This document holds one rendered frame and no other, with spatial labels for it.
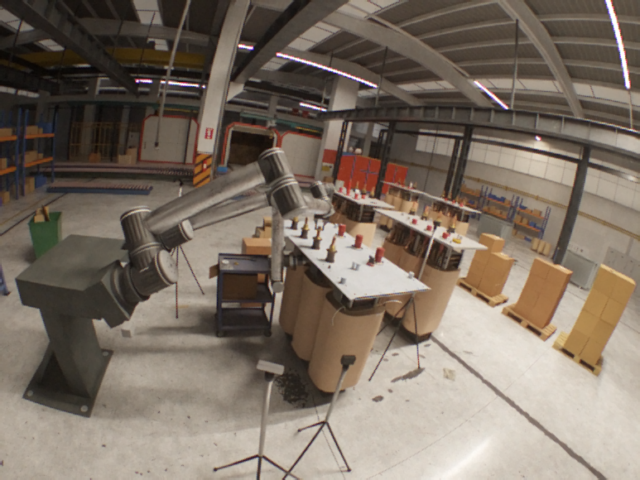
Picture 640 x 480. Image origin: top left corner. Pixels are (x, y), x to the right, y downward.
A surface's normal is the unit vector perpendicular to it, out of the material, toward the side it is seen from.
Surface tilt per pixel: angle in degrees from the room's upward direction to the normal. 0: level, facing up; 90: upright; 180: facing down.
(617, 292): 90
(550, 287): 90
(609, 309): 90
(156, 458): 0
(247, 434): 0
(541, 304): 90
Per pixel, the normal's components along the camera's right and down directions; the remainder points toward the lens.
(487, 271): -0.89, -0.04
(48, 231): 0.66, 0.41
